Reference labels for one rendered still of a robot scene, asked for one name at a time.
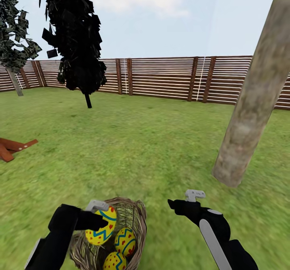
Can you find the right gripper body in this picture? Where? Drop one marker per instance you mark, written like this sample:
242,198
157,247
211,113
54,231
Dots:
183,207

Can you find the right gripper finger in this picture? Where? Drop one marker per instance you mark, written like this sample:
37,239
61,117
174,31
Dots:
171,204

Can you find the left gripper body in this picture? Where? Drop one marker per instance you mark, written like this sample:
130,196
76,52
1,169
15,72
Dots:
92,222

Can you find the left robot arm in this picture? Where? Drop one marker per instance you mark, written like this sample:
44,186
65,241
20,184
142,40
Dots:
49,253

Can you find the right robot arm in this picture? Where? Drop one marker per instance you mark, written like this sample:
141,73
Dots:
228,255

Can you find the easter egg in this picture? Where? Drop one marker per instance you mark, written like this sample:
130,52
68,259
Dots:
103,234
115,261
124,242

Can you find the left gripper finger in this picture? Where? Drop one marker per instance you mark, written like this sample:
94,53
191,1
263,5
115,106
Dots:
104,223

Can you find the wicker basket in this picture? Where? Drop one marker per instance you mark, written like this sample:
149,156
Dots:
83,249

